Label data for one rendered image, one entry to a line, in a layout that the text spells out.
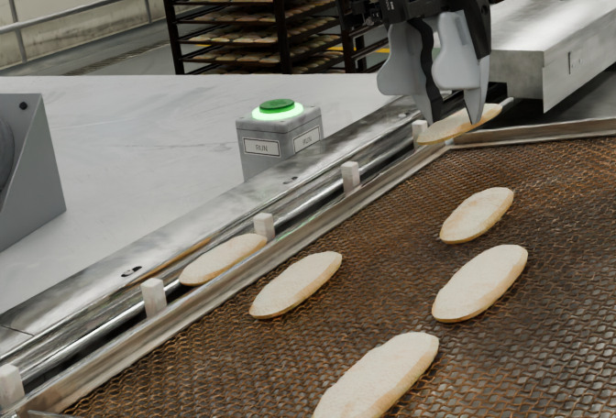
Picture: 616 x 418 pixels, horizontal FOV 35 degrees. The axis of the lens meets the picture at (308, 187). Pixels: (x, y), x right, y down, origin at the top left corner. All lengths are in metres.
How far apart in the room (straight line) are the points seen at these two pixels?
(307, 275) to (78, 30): 5.94
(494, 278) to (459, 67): 0.25
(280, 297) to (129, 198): 0.51
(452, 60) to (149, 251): 0.30
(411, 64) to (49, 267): 0.40
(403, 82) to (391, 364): 0.37
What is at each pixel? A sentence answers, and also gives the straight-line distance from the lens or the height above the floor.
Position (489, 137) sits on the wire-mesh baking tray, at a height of 0.90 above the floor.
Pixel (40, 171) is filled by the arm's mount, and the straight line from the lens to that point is 1.08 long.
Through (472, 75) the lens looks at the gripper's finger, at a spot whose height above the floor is 0.99.
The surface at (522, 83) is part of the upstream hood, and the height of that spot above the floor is 0.88.
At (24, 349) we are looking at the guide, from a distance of 0.74.
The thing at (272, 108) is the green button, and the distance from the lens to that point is 1.06.
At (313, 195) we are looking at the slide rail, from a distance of 0.95.
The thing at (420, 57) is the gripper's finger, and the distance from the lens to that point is 0.81.
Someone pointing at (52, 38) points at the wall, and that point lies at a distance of 6.40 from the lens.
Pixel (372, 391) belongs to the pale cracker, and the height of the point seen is 0.93.
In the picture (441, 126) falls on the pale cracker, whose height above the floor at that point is 0.95.
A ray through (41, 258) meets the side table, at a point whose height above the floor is 0.82.
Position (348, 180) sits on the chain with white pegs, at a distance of 0.96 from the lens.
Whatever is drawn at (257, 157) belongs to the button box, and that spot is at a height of 0.85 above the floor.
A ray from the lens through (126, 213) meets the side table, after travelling 1.07.
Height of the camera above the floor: 1.18
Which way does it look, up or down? 20 degrees down
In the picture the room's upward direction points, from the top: 7 degrees counter-clockwise
